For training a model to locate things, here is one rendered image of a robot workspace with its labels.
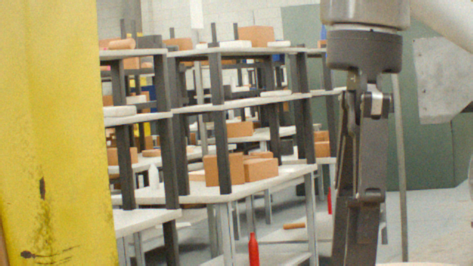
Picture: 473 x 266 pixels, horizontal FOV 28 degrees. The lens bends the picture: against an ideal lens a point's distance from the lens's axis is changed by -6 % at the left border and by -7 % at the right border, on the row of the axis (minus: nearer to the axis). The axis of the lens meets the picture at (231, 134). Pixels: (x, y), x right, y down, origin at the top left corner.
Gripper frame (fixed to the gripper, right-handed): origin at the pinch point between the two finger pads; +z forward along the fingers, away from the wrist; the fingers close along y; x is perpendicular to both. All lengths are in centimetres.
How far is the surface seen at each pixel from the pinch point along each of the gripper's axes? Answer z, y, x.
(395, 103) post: -19, 577, -135
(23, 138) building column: -4, 93, 47
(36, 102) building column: -11, 93, 44
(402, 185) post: 38, 578, -143
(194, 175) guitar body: 32, 511, 4
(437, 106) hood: -14, 63, -25
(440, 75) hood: -19, 62, -25
